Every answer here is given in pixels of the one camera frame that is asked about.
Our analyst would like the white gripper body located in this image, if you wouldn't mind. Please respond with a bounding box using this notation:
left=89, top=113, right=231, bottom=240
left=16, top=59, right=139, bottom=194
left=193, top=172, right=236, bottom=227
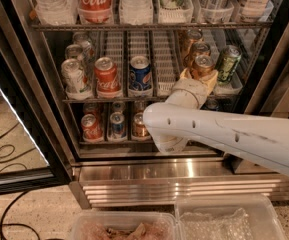
left=166, top=79, right=208, bottom=109

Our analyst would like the orange soda can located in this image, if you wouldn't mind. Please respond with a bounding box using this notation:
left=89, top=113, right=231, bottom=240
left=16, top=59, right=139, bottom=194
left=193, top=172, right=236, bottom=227
left=181, top=29, right=203, bottom=50
left=190, top=55, right=214, bottom=80
left=188, top=42, right=211, bottom=62

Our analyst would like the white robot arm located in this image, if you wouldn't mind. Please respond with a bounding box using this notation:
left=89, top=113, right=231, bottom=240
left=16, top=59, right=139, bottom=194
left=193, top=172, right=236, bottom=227
left=143, top=69, right=289, bottom=177

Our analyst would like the empty white shelf tray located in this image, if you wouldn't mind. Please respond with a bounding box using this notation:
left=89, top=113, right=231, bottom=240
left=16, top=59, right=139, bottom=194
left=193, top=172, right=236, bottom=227
left=151, top=30, right=180, bottom=97

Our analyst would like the green soda can middle shelf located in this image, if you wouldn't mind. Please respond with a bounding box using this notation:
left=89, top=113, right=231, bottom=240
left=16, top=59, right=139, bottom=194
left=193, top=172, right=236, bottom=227
left=215, top=45, right=242, bottom=85

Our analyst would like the blue Pepsi can middle shelf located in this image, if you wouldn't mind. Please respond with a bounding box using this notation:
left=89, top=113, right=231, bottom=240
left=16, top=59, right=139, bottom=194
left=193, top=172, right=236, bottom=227
left=129, top=56, right=152, bottom=91

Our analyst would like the orange can bottom shelf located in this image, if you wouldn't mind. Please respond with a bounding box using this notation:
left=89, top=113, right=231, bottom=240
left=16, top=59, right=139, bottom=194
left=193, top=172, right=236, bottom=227
left=132, top=112, right=149, bottom=138

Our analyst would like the red Coca-Cola can middle shelf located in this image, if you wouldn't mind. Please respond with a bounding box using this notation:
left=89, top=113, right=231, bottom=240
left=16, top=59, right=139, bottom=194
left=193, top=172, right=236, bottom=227
left=94, top=57, right=121, bottom=93

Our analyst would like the steel fridge cabinet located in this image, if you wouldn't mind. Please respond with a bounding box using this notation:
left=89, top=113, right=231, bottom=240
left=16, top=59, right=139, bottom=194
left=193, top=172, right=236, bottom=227
left=2, top=0, right=289, bottom=210

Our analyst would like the red can bottom shelf front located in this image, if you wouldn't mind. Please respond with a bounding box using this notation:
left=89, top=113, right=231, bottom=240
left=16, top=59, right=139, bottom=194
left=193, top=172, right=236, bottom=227
left=81, top=114, right=103, bottom=141

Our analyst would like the white soda can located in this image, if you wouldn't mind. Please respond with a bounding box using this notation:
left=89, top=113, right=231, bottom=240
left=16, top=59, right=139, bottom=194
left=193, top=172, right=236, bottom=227
left=65, top=44, right=84, bottom=63
left=61, top=59, right=88, bottom=93
left=73, top=32, right=94, bottom=62

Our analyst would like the front white soda can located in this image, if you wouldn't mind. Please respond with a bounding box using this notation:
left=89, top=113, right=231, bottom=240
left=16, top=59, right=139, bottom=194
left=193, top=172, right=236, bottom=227
left=61, top=59, right=88, bottom=93

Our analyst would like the red Coca-Cola bottle top shelf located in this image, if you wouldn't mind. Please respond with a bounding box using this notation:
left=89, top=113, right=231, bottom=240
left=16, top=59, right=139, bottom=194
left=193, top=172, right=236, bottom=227
left=78, top=0, right=112, bottom=24

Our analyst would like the open glass fridge door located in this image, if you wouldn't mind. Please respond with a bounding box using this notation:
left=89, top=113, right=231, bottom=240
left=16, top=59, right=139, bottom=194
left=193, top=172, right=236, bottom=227
left=0, top=0, right=72, bottom=195

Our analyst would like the clear water bottle centre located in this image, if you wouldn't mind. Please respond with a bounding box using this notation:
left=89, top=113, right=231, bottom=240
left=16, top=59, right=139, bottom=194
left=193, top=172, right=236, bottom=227
left=119, top=0, right=153, bottom=25

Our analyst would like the clear water bottle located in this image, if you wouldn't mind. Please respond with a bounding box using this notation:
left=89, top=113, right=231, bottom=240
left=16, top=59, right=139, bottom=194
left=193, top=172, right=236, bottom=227
left=35, top=0, right=78, bottom=26
left=119, top=0, right=153, bottom=25

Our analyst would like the clear bin with bubble wrap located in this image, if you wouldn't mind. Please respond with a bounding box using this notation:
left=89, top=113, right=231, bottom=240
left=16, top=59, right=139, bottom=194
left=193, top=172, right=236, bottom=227
left=174, top=194, right=287, bottom=240

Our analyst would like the clear water bottle left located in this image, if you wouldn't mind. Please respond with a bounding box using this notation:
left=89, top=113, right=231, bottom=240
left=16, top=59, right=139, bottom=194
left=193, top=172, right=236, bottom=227
left=35, top=0, right=78, bottom=26

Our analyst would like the clear bin with brown items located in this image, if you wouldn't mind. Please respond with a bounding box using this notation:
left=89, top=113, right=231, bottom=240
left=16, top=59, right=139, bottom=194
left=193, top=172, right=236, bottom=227
left=67, top=211, right=179, bottom=240

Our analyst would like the black floor cable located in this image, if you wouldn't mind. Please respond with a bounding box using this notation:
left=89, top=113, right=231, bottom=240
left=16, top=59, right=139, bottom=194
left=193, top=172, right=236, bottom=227
left=0, top=102, right=42, bottom=240

